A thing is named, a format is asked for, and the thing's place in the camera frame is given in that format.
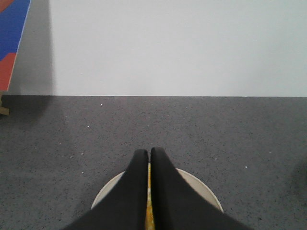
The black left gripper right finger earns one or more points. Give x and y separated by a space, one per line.
177 206

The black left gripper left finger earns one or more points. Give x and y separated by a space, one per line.
124 207

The pale patchy corn cob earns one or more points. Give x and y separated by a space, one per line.
149 219

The white plate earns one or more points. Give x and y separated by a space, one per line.
201 188

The grey stone countertop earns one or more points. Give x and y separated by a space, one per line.
56 153

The wooden board stand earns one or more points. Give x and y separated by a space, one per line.
3 110

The blue and red board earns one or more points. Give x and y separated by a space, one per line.
13 15

